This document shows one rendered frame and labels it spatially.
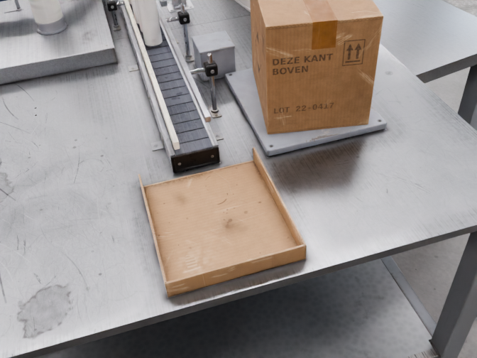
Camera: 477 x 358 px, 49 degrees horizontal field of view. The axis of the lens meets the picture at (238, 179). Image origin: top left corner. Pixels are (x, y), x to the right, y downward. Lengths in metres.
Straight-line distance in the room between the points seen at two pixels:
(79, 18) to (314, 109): 0.91
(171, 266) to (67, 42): 0.91
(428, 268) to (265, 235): 1.17
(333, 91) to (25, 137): 0.75
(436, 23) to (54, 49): 1.17
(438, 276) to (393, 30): 0.91
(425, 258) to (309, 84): 1.14
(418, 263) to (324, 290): 0.53
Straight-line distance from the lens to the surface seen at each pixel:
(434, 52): 1.64
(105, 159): 1.25
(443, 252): 2.17
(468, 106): 1.87
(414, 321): 1.68
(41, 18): 1.73
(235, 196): 1.09
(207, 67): 1.26
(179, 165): 1.15
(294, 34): 1.09
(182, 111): 1.27
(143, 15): 1.53
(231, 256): 0.98
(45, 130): 1.40
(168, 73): 1.43
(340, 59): 1.15
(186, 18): 1.52
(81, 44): 1.65
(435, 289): 2.05
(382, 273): 1.76
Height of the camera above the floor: 1.59
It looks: 42 degrees down
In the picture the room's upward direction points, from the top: 4 degrees counter-clockwise
